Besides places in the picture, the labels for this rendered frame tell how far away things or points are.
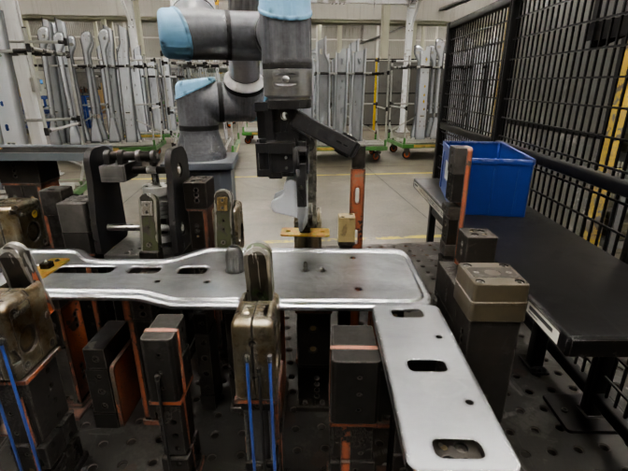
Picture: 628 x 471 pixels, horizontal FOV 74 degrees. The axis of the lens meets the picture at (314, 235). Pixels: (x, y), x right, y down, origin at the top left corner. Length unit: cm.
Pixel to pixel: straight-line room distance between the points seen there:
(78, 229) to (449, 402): 81
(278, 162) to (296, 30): 19
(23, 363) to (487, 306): 64
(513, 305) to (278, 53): 48
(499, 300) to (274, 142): 40
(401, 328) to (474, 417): 17
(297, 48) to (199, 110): 67
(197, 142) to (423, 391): 98
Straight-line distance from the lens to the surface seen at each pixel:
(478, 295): 62
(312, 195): 84
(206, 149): 128
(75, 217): 102
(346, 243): 85
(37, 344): 74
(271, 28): 65
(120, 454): 90
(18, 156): 118
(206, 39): 73
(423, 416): 47
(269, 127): 67
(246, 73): 124
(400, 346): 56
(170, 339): 61
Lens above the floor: 131
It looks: 20 degrees down
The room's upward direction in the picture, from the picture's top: straight up
